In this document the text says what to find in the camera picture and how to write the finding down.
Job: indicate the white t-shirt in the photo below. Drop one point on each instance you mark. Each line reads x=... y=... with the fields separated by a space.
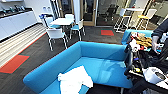
x=75 y=80

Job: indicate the yellow bar stool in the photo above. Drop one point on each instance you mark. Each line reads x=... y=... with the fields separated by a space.
x=145 y=18

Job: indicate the white round container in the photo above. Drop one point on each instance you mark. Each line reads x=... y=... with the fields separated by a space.
x=153 y=75

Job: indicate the tall white bar table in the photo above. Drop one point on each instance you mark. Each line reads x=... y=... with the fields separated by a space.
x=131 y=10

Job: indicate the white bar stool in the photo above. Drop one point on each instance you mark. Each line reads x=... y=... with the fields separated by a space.
x=120 y=18

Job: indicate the wooden glass door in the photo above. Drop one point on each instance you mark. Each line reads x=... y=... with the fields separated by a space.
x=89 y=11

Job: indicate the blue seat white chair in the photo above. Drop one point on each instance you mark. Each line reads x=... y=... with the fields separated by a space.
x=77 y=28
x=69 y=16

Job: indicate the white square table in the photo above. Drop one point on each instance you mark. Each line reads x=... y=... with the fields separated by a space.
x=62 y=21

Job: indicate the blue recycling bin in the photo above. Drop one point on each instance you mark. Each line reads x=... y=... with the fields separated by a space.
x=46 y=18

